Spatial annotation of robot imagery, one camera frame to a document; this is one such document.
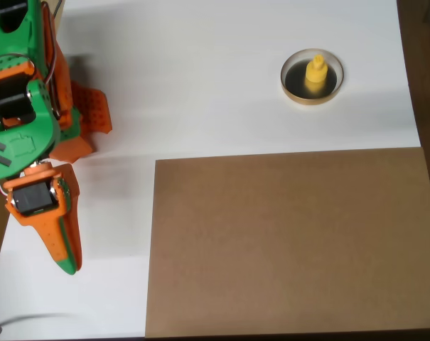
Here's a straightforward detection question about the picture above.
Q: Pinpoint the small yellow toy piece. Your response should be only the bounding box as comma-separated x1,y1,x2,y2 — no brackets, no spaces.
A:
304,53,330,93

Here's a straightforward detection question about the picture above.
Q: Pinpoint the orange robot base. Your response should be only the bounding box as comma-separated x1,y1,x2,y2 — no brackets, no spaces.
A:
49,80,113,165

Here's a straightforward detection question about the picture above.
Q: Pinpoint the round dish with gold rim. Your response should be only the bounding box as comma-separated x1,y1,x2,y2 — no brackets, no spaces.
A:
280,48,345,107

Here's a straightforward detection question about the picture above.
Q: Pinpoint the white paper sheet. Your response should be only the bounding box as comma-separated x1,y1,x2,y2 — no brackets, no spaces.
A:
0,0,424,340

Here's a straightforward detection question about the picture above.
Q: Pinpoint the brown fibreboard panel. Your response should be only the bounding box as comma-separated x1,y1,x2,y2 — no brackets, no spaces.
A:
145,147,430,339

